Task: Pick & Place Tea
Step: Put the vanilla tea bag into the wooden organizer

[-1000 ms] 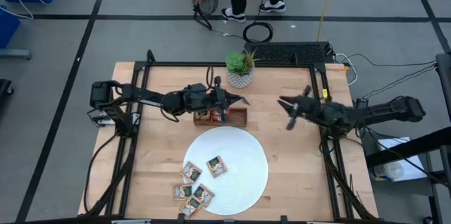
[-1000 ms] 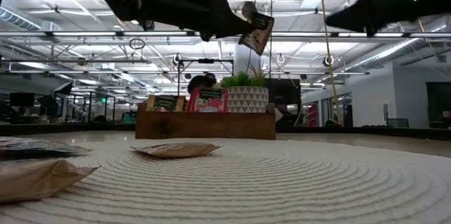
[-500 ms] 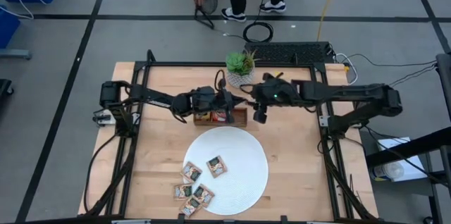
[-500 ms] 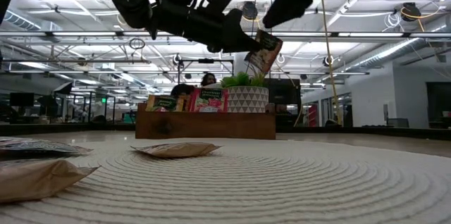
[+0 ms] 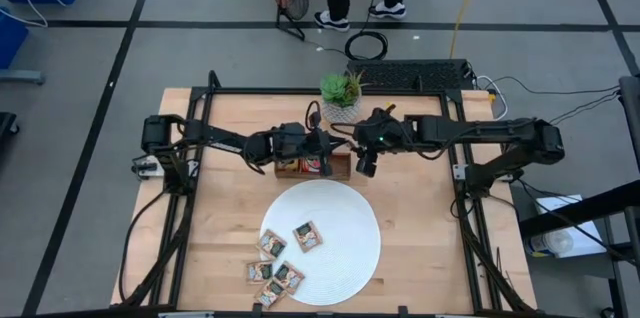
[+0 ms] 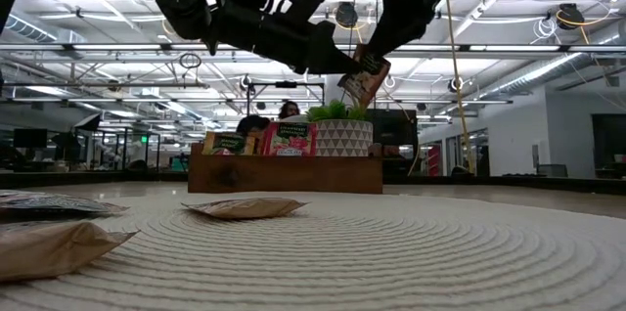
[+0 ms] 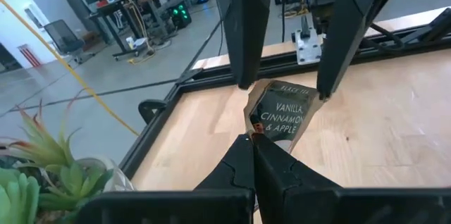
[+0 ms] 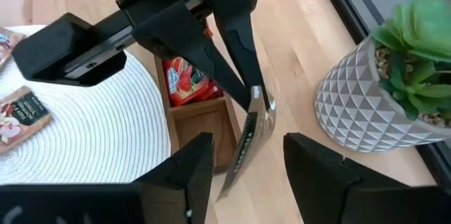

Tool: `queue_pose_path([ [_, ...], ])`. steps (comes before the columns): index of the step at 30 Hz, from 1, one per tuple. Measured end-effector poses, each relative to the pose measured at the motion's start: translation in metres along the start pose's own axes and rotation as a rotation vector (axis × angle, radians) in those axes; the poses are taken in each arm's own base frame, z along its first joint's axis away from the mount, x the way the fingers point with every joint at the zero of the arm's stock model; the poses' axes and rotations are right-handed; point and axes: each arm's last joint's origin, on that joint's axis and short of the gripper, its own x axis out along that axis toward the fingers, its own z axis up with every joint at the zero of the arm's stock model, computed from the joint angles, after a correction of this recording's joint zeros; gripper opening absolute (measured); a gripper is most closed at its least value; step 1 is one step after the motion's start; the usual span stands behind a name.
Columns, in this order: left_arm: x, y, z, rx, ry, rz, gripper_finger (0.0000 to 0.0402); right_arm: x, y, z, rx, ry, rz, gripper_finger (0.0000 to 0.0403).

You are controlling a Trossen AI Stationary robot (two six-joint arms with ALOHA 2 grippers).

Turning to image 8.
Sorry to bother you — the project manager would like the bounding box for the brown tea packet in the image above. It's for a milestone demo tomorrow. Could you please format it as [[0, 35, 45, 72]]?
[[0, 85, 53, 154], [0, 27, 27, 68], [216, 85, 278, 202]]

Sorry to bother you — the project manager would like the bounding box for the wooden three-compartment tray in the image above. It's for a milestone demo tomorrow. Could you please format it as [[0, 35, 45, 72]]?
[[154, 54, 242, 175]]

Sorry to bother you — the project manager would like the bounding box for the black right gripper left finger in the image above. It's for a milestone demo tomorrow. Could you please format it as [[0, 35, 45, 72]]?
[[133, 132, 215, 224]]

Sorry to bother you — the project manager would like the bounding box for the succulent in patterned grey pot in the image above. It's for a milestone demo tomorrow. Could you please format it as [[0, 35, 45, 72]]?
[[314, 0, 451, 154]]

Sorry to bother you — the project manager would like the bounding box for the red tea packet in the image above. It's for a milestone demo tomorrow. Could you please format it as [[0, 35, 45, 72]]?
[[161, 56, 212, 108], [197, 79, 226, 101]]

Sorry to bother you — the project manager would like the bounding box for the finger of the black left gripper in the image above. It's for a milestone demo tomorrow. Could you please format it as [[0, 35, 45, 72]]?
[[204, 0, 271, 111], [132, 1, 252, 111]]

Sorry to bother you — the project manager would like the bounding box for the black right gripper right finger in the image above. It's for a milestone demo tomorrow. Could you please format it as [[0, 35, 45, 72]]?
[[284, 134, 436, 224]]

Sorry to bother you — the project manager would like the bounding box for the white round woven placemat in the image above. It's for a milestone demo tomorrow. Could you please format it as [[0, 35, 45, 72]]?
[[0, 25, 173, 186]]

